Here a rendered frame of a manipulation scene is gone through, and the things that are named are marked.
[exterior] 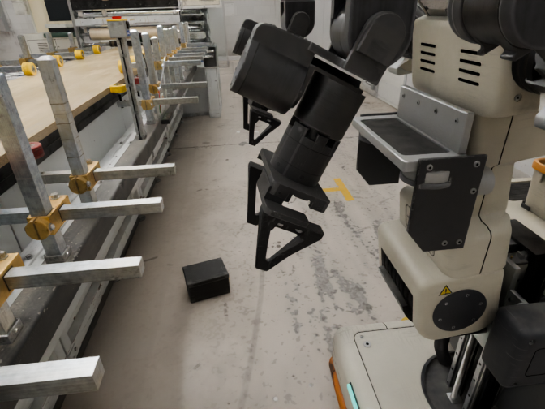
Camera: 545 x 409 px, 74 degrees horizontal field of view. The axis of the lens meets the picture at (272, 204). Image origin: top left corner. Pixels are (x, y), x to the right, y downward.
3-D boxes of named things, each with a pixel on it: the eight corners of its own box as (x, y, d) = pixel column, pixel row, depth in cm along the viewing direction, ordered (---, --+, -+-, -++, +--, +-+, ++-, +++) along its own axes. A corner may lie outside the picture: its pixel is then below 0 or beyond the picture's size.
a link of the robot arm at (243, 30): (313, 16, 67) (304, 16, 75) (255, -14, 64) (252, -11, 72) (287, 79, 72) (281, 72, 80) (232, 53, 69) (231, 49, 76)
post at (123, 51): (147, 135, 181) (127, 36, 159) (145, 139, 176) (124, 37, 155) (138, 136, 180) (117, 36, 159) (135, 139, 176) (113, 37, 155)
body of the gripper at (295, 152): (266, 197, 35) (301, 128, 32) (254, 160, 44) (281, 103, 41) (323, 218, 37) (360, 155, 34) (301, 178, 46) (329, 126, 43)
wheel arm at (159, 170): (177, 174, 117) (174, 161, 115) (175, 178, 114) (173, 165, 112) (36, 183, 113) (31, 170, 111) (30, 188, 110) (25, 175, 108)
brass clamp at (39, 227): (75, 211, 96) (70, 194, 93) (53, 239, 84) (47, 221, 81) (51, 213, 95) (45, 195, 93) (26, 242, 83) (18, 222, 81)
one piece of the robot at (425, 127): (413, 179, 83) (429, 80, 72) (490, 248, 58) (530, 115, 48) (344, 184, 81) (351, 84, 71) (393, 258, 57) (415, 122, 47)
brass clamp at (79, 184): (105, 175, 118) (100, 161, 116) (91, 193, 106) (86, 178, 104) (84, 176, 117) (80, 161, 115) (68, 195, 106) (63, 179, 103)
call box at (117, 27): (130, 38, 161) (127, 18, 157) (127, 39, 155) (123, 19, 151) (114, 38, 160) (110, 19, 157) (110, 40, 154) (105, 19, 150)
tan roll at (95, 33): (205, 35, 445) (203, 23, 439) (204, 36, 434) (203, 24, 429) (84, 40, 434) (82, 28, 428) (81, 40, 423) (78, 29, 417)
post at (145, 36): (163, 117, 226) (148, 32, 204) (162, 118, 223) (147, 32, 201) (157, 117, 226) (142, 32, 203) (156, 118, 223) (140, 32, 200)
